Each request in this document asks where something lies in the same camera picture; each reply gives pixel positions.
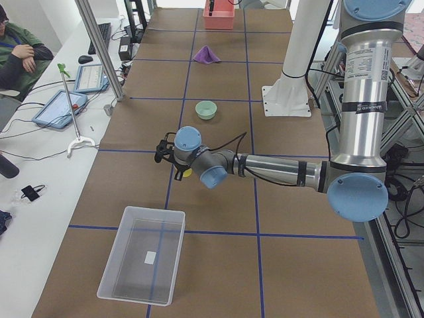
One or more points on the reacher grabber tool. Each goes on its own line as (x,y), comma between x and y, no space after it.
(79,138)

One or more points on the small black device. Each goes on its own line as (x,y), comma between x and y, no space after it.
(32,193)

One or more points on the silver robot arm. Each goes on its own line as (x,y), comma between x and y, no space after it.
(353,178)

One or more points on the yellow plastic cup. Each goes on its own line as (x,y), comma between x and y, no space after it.
(187,173)

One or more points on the mint green bowl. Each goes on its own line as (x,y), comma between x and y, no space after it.
(206,109)

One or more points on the blue tablet far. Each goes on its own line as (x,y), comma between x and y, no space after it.
(90,78)

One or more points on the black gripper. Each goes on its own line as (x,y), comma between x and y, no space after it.
(181,166)

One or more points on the pink plastic bin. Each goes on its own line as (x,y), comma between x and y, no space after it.
(218,15)

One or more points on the seated person green shirt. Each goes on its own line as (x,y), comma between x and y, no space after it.
(24,58)

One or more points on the purple cloth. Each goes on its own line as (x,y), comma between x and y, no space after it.
(206,56)

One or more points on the blue tablet near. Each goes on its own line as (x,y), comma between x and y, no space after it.
(56,114)

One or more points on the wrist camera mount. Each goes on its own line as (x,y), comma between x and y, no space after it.
(165,150)

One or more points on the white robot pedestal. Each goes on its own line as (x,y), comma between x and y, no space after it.
(288,96)

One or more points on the black power adapter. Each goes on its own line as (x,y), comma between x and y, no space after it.
(125,48)

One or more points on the clear plastic storage box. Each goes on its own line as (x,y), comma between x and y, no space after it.
(143,263)

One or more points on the blue tablet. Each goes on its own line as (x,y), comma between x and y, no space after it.
(56,114)
(90,78)

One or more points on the aluminium frame post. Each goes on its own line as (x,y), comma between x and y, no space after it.
(95,36)

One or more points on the black computer mouse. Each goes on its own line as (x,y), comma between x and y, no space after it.
(83,59)

